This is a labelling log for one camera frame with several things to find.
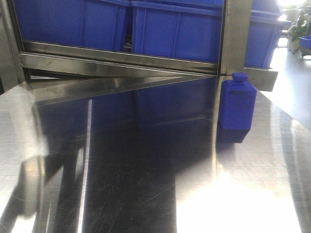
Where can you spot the blue plastic bin right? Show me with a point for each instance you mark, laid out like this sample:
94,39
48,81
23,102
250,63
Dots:
265,29

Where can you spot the blue plastic bin left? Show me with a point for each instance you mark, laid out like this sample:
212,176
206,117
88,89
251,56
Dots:
98,24

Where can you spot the stainless steel shelf rack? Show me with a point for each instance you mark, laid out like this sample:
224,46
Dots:
51,72

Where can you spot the blue plastic bin middle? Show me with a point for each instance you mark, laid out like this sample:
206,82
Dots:
177,30

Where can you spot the distant blue bin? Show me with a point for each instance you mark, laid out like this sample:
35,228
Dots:
305,42

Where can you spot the blue plastic bin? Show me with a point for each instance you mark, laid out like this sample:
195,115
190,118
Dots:
265,29
98,24
177,30

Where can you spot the blue bottle-shaped part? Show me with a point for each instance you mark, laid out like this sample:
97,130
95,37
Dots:
237,104

